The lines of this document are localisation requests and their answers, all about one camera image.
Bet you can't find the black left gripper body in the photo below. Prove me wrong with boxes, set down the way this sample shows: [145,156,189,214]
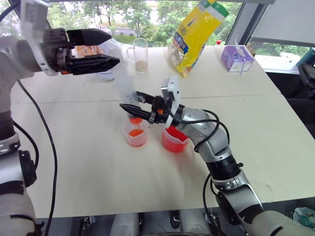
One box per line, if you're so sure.
[43,29,75,75]

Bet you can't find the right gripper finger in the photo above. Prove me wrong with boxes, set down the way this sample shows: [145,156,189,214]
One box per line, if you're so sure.
[136,91,158,104]
[119,103,153,121]

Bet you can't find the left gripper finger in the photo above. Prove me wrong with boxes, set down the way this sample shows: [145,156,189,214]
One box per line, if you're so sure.
[64,54,121,75]
[66,28,113,47]

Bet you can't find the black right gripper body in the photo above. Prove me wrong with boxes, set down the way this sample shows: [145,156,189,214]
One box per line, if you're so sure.
[148,95,173,125]

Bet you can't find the clear cup little red liquid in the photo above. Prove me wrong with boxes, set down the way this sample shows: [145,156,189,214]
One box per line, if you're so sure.
[122,118,150,148]

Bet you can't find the clear cup full red liquid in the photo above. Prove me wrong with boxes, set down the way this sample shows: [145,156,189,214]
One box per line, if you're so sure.
[160,125,190,153]

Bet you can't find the clear container orange contents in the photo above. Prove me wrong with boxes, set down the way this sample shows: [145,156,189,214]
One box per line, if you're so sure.
[75,39,124,83]

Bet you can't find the clear glass mug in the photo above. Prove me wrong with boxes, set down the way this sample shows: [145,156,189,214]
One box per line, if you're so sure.
[126,37,149,74]

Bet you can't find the yellow snack bag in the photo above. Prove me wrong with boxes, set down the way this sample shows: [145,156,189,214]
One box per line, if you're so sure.
[167,0,230,79]

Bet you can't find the purple tissue box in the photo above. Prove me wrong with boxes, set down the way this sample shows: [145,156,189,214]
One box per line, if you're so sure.
[220,44,255,73]

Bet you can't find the grey rounded shape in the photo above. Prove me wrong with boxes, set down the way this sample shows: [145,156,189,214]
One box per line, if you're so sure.
[179,209,210,236]
[112,212,139,236]

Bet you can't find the dark teal object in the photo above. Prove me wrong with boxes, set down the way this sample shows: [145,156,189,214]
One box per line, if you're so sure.
[296,46,315,67]

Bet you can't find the teal crumpled packet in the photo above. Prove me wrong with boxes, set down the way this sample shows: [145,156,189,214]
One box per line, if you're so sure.
[292,207,315,230]

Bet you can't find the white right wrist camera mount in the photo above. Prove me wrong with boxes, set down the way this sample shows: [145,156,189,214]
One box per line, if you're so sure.
[160,75,186,129]

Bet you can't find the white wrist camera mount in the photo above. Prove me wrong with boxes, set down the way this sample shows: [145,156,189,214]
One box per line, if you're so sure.
[20,0,60,76]
[160,75,186,129]

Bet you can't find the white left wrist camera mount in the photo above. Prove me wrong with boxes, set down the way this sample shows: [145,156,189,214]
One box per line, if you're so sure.
[20,0,60,76]

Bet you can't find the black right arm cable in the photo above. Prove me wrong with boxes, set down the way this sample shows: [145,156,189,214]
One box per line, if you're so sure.
[169,109,247,236]

